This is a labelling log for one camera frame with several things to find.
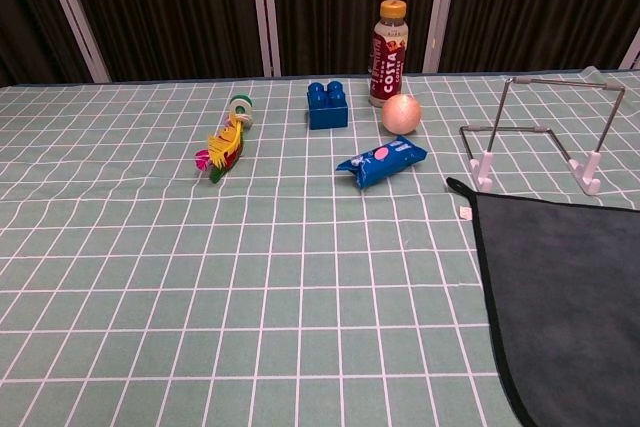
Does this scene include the black and blue towel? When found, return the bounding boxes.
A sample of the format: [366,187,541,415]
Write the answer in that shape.
[445,176,640,427]

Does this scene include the blue snack packet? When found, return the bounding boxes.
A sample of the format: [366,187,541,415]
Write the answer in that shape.
[335,135,429,192]

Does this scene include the blue toy brick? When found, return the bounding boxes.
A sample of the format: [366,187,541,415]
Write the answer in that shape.
[306,79,350,131]

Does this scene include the colourful feather shuttlecock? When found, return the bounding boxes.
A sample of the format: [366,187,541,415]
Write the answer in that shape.
[194,93,255,185]

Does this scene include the pink ball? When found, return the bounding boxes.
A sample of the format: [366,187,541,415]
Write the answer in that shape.
[381,93,424,136]

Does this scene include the green checked tablecloth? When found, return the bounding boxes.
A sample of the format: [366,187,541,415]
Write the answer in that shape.
[0,69,640,427]

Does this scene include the Costa coffee bottle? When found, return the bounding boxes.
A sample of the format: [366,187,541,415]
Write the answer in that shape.
[368,0,409,108]

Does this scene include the wire rack with white feet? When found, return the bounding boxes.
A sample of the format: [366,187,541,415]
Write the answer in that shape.
[458,65,627,196]

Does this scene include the white partition post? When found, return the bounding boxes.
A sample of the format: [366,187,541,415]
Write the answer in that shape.
[618,26,640,71]
[35,0,112,84]
[422,0,462,74]
[248,0,282,79]

